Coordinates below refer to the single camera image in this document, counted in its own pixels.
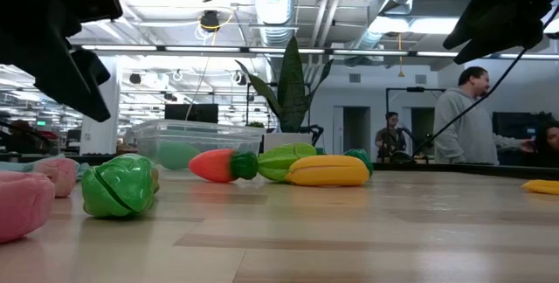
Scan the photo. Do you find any pink toy peach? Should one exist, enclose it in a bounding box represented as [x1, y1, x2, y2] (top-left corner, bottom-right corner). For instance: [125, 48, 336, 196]
[33, 156, 80, 198]
[0, 170, 56, 244]

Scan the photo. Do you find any glossy green toy cabbage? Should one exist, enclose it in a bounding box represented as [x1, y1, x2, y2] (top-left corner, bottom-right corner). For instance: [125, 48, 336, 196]
[80, 153, 161, 218]

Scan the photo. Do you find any yellow toy corn cob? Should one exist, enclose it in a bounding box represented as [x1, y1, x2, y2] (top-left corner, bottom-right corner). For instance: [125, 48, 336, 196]
[521, 179, 559, 196]

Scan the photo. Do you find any orange toy carrot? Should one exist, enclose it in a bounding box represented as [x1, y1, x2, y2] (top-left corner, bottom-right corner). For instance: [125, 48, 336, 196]
[188, 148, 259, 183]

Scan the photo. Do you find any dark green toy bell pepper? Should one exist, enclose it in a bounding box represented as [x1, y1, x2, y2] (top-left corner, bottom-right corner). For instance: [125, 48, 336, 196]
[343, 148, 375, 177]

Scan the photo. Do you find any yellow toy banana bunch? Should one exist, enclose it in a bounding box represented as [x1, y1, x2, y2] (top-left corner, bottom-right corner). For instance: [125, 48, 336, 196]
[285, 155, 371, 187]

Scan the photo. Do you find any light green toy star fruit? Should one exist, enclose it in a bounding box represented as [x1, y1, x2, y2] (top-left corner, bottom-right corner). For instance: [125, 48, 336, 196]
[257, 142, 318, 183]

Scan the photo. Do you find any clear plastic tupperware container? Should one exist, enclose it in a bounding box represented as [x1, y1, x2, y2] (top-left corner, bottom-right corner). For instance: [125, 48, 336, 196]
[132, 119, 266, 173]

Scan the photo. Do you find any white building column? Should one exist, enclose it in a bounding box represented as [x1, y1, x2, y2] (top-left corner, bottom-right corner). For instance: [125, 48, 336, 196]
[79, 58, 121, 155]

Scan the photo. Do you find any person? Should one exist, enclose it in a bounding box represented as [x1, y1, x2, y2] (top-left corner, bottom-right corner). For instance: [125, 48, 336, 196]
[530, 121, 559, 166]
[374, 111, 408, 162]
[433, 66, 536, 165]

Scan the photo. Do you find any folded teal cloth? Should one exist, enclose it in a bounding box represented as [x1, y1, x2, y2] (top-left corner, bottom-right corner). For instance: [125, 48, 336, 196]
[0, 154, 91, 177]

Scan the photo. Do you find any green snake plant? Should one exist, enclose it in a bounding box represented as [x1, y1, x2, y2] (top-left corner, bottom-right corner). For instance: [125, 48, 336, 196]
[234, 35, 334, 135]

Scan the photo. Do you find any long led light bar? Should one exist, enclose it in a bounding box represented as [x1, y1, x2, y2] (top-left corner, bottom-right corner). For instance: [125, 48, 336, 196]
[80, 45, 559, 60]

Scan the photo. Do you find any long black arm cable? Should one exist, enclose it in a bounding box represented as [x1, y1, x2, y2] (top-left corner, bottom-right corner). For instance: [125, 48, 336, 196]
[388, 5, 559, 164]

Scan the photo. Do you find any yellow hanging cord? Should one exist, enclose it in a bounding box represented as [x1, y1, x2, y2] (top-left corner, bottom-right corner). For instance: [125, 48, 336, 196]
[396, 32, 405, 78]

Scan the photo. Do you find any black ceiling cable reel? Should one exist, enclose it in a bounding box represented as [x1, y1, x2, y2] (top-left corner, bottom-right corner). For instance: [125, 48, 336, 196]
[198, 8, 237, 34]

